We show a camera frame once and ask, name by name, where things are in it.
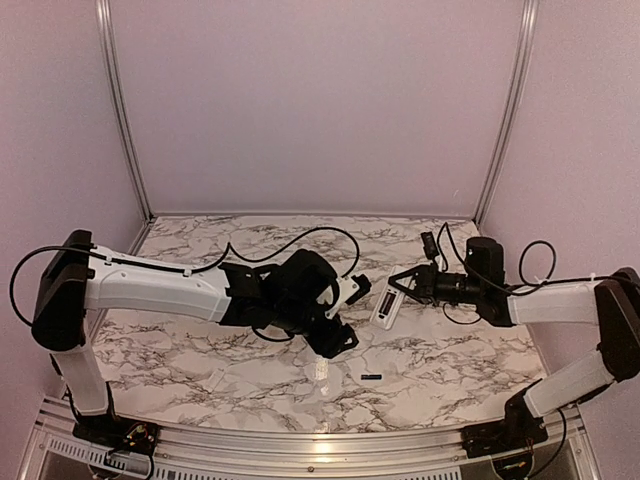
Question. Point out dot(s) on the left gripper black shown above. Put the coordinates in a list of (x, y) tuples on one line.
[(332, 343)]

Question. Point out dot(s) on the aluminium frame post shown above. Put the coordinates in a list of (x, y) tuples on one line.
[(515, 91), (109, 48)]

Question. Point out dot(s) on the white battery cover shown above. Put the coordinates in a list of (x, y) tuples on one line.
[(214, 380)]

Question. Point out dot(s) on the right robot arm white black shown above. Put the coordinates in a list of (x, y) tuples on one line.
[(609, 302)]

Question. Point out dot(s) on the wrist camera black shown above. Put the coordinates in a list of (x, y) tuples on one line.
[(362, 286), (430, 248)]

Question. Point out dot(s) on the white remote control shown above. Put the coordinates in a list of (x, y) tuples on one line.
[(387, 322)]

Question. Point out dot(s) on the front aluminium rail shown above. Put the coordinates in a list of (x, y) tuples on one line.
[(189, 452)]

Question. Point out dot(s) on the right aluminium frame post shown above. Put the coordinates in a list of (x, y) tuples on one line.
[(515, 91)]

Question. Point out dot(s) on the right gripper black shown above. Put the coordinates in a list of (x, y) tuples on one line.
[(426, 282)]

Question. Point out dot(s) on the left aluminium frame post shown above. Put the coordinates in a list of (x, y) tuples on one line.
[(109, 48)]

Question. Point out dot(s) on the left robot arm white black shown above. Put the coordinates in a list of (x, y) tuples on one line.
[(83, 276)]

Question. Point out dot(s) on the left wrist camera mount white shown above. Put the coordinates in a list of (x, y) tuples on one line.
[(347, 287)]

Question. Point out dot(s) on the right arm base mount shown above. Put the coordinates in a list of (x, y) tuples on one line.
[(497, 437)]

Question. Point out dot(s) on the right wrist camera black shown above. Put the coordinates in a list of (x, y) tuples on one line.
[(430, 248)]

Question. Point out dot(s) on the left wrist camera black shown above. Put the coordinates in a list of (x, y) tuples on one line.
[(362, 286)]

